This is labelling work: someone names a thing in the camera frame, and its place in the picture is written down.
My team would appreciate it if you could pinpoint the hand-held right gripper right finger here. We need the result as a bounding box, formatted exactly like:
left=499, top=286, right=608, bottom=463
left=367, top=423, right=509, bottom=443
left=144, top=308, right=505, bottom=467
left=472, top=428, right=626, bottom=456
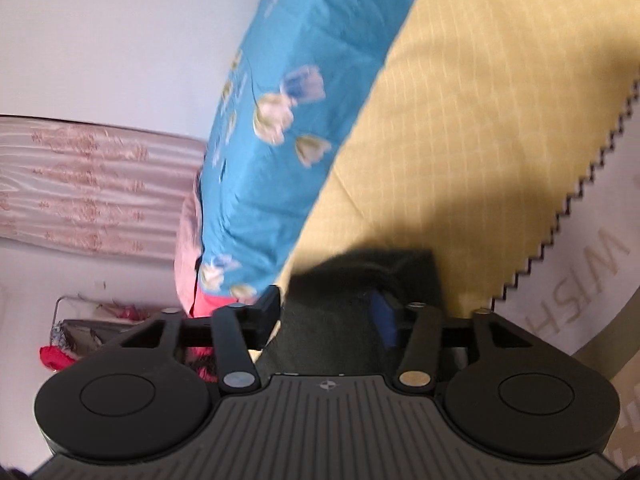
left=370, top=290, right=557, bottom=394

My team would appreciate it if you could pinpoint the pink patterned curtain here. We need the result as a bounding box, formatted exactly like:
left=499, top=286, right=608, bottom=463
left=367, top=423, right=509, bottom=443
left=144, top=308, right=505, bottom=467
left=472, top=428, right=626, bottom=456
left=0, top=115, right=208, bottom=262

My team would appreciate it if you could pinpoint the blue floral quilt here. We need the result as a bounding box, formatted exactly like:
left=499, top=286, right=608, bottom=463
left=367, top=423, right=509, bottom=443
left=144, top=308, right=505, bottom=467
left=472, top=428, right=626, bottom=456
left=197, top=0, right=433, bottom=306

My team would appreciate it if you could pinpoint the clothes rack with hanging clothes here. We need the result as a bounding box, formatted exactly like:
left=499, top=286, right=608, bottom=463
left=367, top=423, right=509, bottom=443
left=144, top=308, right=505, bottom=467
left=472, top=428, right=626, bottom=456
left=50, top=296, right=168, bottom=363

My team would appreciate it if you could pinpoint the pink pillow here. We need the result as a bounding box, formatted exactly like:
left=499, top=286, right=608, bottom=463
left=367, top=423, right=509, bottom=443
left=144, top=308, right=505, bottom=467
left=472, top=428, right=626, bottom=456
left=174, top=170, right=211, bottom=316

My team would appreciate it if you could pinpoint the yellow blanket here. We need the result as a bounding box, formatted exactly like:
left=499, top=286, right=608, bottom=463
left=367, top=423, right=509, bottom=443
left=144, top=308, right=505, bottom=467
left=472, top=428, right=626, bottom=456
left=250, top=0, right=640, bottom=367

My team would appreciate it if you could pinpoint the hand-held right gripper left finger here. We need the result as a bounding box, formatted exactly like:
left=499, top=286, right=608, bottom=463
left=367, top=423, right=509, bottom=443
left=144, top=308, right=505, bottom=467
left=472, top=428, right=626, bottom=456
left=97, top=285, right=282, bottom=395

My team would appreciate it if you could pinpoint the red clothes pile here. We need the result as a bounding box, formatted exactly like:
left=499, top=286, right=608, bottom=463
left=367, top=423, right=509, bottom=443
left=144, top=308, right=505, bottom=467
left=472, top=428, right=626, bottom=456
left=40, top=345, right=77, bottom=372

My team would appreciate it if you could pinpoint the dark green sweater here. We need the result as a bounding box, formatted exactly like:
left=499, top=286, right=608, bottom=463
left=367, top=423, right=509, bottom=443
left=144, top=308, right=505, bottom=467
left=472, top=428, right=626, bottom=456
left=260, top=247, right=452, bottom=377

